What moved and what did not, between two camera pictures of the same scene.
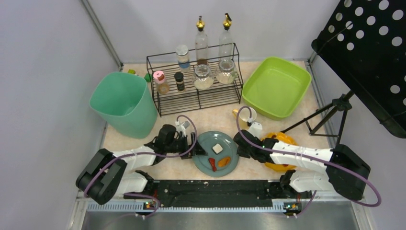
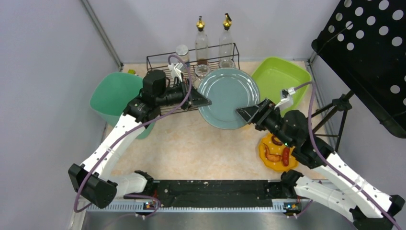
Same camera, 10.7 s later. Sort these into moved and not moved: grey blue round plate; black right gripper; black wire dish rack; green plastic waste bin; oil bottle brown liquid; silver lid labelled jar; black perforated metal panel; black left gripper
Moved: grey blue round plate; black left gripper; black right gripper
Not moved: black wire dish rack; black perforated metal panel; silver lid labelled jar; green plastic waste bin; oil bottle brown liquid
